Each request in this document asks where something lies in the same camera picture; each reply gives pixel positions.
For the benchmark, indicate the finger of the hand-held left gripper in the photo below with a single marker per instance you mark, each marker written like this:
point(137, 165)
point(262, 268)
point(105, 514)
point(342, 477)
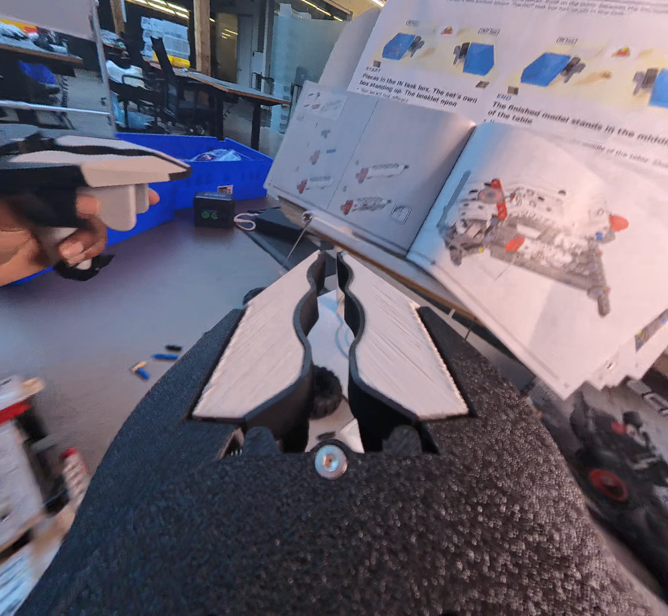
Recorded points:
point(115, 144)
point(130, 170)

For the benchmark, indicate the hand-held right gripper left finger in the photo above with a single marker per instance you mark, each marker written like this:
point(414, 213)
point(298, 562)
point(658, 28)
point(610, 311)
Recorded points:
point(255, 360)

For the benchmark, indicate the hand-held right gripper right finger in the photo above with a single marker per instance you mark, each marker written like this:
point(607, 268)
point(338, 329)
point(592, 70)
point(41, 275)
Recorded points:
point(402, 360)

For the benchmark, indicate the building instruction booklet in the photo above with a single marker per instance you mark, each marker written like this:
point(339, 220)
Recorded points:
point(522, 287)

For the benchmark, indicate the white toy truck model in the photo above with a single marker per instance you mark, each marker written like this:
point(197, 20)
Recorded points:
point(21, 459)

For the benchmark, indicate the grey desk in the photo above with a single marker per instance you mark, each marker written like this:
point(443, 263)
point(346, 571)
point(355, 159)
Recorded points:
point(156, 287)

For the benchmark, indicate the person's left hand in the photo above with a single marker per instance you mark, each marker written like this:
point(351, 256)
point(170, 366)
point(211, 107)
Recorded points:
point(31, 245)

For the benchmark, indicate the blue plastic bin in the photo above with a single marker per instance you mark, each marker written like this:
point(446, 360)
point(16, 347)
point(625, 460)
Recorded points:
point(151, 214)
point(245, 177)

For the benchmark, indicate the black rubber toy tyre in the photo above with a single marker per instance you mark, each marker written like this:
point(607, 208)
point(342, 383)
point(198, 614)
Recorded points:
point(326, 391)

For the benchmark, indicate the pile of small brick parts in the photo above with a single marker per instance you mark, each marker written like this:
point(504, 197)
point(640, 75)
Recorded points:
point(167, 356)

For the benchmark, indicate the black timer with green display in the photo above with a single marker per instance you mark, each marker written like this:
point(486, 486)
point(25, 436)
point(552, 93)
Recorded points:
point(214, 209)

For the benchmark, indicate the stack of clear storage boxes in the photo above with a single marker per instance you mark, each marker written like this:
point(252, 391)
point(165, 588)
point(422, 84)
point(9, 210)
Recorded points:
point(164, 37)

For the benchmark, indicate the wooden background table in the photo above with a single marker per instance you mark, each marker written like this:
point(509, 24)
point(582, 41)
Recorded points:
point(229, 89)

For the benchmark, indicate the black power adapter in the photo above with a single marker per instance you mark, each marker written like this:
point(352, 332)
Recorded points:
point(279, 224)

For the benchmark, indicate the black toy set box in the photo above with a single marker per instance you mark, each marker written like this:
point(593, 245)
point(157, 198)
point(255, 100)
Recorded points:
point(626, 444)

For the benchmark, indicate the wooden support post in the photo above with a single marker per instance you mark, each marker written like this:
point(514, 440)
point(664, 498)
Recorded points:
point(201, 11)

